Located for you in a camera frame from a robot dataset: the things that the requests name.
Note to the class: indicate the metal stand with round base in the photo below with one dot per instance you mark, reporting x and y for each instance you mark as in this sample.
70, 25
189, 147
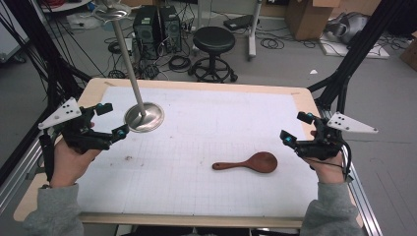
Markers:
144, 117

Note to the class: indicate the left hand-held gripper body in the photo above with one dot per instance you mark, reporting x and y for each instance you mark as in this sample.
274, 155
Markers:
67, 111

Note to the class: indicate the brown wooden spoon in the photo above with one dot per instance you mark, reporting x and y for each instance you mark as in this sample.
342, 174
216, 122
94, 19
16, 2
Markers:
259, 162

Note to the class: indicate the person's right hand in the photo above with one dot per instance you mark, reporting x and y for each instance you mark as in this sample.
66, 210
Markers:
327, 170

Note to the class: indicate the black frame struts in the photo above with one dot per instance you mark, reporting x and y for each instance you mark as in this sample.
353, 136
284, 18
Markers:
357, 49
39, 39

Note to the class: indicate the black computer tower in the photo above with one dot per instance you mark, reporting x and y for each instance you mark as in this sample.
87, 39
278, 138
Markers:
170, 28
146, 31

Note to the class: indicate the white flat board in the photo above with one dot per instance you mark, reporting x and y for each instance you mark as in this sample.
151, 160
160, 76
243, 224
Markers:
337, 49

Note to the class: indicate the large cardboard box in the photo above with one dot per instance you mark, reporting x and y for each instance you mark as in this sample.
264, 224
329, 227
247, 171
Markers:
308, 18

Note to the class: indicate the white paper scrap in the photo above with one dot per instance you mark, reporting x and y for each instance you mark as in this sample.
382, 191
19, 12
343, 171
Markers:
313, 71

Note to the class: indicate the black round stool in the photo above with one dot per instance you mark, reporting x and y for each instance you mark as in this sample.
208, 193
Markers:
213, 39

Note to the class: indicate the small cardboard box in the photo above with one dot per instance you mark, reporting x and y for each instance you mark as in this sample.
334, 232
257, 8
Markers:
410, 52

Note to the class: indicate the white grid mat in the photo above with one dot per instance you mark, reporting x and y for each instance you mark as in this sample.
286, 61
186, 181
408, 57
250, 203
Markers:
196, 137

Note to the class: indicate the white stand leg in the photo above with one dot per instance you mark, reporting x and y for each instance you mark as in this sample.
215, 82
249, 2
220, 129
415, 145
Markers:
252, 36

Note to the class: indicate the grey bag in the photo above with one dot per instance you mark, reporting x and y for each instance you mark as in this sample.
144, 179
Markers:
350, 26

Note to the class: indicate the person's left hand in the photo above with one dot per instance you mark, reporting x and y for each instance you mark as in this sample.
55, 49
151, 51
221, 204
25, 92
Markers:
70, 165

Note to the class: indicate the aluminium rail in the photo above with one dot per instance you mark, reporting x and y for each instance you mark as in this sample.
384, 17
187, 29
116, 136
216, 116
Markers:
16, 177
365, 203

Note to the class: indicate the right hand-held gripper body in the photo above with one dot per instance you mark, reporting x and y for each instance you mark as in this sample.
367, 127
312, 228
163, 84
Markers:
323, 146

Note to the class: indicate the black flat device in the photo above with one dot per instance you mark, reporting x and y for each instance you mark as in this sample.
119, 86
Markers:
237, 22

